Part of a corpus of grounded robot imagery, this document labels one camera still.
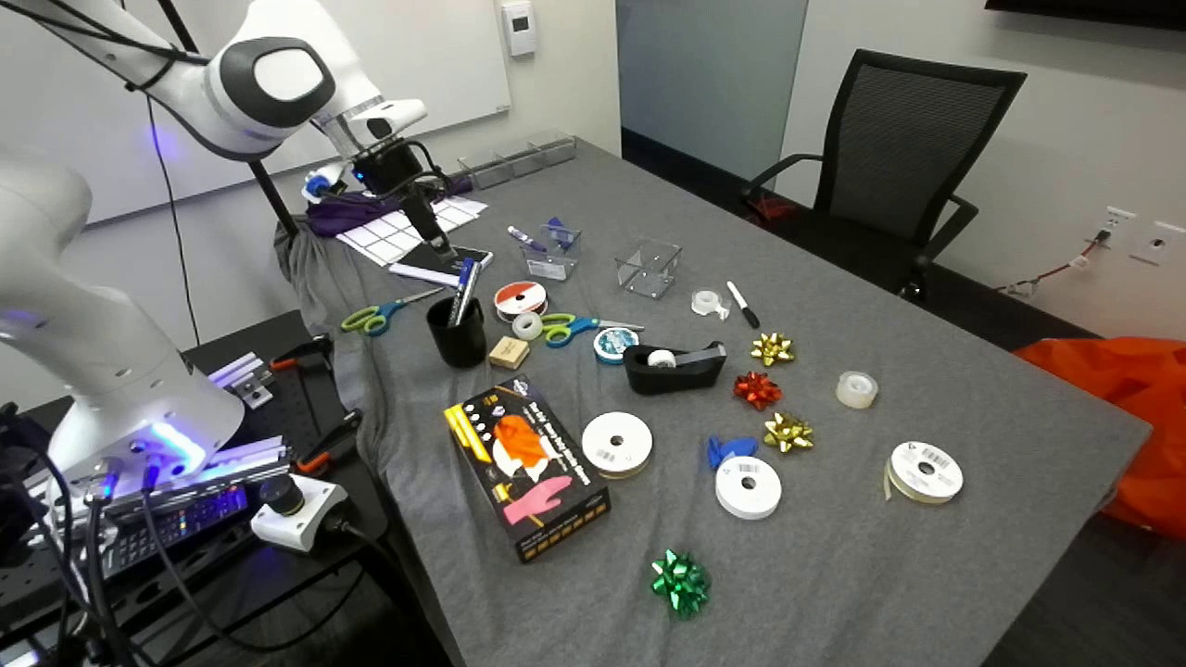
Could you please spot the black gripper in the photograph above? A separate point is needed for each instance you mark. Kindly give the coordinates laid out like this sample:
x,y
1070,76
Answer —
x,y
399,170

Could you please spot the blue sharpie marker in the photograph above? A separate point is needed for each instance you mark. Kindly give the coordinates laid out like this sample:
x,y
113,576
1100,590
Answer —
x,y
466,290

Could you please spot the black mug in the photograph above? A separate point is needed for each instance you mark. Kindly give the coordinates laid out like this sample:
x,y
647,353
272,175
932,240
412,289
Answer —
x,y
456,348

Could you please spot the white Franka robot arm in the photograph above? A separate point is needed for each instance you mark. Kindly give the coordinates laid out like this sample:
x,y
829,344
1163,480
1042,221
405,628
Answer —
x,y
77,334

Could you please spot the white label sheets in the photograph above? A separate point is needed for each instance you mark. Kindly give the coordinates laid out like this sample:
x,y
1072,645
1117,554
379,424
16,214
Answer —
x,y
392,234

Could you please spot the purple white marker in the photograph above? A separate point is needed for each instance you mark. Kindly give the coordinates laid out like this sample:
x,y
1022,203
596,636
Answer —
x,y
519,234

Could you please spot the large green blue scissors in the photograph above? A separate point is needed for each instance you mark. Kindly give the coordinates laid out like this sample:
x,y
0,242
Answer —
x,y
376,316

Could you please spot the clear compartment tray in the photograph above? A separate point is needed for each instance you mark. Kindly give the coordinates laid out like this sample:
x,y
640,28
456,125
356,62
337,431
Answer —
x,y
525,160

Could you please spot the orange white ribbon spool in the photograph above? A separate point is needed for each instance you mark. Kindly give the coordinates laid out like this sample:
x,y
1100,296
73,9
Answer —
x,y
519,298

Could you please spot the clear plastic pen holder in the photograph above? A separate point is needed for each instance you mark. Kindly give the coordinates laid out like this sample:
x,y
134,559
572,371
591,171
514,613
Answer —
x,y
551,260

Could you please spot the clear tape roll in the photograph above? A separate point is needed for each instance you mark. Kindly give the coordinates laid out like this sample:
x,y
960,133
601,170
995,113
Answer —
x,y
708,305
526,326
856,391

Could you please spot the tan sticky note block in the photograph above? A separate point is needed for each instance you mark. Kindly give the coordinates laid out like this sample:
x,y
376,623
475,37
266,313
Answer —
x,y
510,353

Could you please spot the small green blue scissors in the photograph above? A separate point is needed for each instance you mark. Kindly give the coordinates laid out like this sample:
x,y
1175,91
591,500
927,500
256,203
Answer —
x,y
565,327

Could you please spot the clear empty plastic box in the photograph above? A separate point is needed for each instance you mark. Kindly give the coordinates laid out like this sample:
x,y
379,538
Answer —
x,y
651,270

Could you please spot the black box with orange print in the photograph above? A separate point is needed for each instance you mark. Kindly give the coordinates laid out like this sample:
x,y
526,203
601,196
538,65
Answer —
x,y
525,470

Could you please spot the black tape dispenser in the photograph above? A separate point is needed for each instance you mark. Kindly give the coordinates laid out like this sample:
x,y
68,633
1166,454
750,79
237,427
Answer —
x,y
673,371

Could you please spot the white emergency stop box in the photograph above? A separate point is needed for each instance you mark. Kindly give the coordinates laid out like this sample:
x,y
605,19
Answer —
x,y
297,508

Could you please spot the black white marker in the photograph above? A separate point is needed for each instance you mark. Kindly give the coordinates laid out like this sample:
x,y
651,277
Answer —
x,y
743,305

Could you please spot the gold gift bow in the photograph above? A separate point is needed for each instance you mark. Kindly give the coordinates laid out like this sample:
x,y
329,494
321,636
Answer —
x,y
786,431
772,352

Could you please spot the red gift bow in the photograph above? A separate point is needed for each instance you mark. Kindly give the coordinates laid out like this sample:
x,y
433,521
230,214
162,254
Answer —
x,y
757,391

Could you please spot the blue gift bow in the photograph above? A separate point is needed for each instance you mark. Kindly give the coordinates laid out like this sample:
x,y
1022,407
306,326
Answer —
x,y
729,448

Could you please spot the black robot stand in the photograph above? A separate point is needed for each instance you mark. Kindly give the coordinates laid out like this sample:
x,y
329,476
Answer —
x,y
187,581

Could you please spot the green gift bow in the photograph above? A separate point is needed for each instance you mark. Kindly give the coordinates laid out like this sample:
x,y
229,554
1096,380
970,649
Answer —
x,y
680,584

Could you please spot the black mesh office chair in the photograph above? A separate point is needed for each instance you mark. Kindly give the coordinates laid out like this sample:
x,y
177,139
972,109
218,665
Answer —
x,y
913,137

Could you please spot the grey tablecloth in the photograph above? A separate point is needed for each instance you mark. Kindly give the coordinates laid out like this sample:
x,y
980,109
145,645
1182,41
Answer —
x,y
802,559

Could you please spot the white gold ribbon spool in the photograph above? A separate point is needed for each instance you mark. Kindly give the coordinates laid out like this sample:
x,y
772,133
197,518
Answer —
x,y
925,474

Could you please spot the orange bag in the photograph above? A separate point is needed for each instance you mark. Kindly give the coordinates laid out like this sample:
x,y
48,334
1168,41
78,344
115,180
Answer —
x,y
1113,394

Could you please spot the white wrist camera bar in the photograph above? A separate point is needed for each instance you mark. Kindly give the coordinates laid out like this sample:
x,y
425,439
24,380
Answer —
x,y
387,122

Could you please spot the white wall thermostat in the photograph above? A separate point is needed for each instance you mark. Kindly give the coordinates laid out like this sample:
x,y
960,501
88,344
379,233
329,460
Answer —
x,y
519,25

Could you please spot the white wall outlet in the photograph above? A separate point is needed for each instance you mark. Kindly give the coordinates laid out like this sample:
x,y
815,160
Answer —
x,y
1166,242
1119,226

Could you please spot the black wall television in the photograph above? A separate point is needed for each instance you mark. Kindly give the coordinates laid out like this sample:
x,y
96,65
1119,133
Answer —
x,y
1086,9

